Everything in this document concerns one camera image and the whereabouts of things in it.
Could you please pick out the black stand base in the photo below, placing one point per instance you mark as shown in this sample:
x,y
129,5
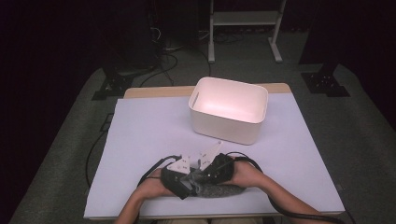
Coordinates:
x,y
323,84
113,85

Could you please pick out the person's left hand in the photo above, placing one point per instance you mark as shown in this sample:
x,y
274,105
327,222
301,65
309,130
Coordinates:
x,y
152,186

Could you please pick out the grey fluffy cloth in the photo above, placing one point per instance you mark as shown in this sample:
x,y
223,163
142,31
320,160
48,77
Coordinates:
x,y
218,190

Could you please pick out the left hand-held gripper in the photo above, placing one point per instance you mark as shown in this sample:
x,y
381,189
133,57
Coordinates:
x,y
174,183

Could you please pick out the white plastic bin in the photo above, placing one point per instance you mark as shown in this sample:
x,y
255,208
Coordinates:
x,y
224,130

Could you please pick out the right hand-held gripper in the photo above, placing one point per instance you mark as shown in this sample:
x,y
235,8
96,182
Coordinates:
x,y
221,169

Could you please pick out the person's right hand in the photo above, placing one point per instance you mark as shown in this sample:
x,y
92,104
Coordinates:
x,y
246,174

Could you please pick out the white metal stand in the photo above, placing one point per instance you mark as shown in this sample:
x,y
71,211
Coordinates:
x,y
243,18

